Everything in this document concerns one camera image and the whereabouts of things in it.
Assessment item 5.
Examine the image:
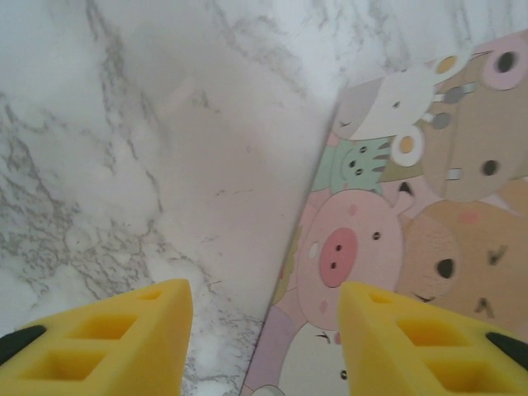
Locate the cartoon animal print paper bag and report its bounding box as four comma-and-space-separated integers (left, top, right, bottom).
238, 28, 528, 396

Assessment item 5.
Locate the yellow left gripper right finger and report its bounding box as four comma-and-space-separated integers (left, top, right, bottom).
338, 281, 528, 396

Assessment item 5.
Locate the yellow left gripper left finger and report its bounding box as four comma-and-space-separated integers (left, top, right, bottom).
0, 279, 194, 396

